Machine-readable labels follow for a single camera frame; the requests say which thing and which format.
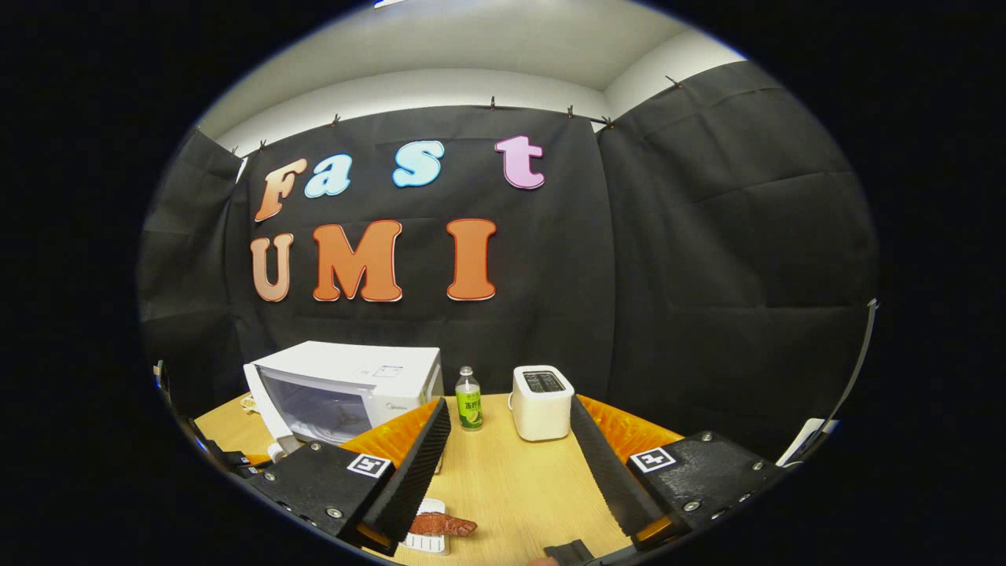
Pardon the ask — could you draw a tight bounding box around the white flat object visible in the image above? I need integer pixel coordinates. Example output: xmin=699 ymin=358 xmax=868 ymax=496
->
xmin=777 ymin=418 xmax=840 ymax=469

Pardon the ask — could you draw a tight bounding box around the white toaster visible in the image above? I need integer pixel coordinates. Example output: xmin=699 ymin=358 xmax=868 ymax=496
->
xmin=508 ymin=365 xmax=575 ymax=443

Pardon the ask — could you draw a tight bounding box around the green label drink bottle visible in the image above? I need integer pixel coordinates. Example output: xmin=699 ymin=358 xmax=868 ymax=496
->
xmin=455 ymin=366 xmax=484 ymax=432

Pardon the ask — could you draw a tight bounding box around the small white tray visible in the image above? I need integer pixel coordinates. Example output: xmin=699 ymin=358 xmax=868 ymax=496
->
xmin=399 ymin=498 xmax=449 ymax=556

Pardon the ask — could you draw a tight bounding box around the white microwave oven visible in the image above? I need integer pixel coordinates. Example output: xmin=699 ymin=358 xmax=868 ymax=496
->
xmin=242 ymin=340 xmax=446 ymax=466

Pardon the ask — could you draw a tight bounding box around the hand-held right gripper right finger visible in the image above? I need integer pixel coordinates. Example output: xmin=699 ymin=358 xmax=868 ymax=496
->
xmin=570 ymin=393 xmax=785 ymax=553

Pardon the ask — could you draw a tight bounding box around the black backdrop cloth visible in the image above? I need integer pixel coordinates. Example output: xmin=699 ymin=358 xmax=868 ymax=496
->
xmin=138 ymin=59 xmax=879 ymax=461

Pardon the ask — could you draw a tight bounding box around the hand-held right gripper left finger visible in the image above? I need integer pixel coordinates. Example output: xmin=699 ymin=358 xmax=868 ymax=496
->
xmin=245 ymin=397 xmax=453 ymax=557

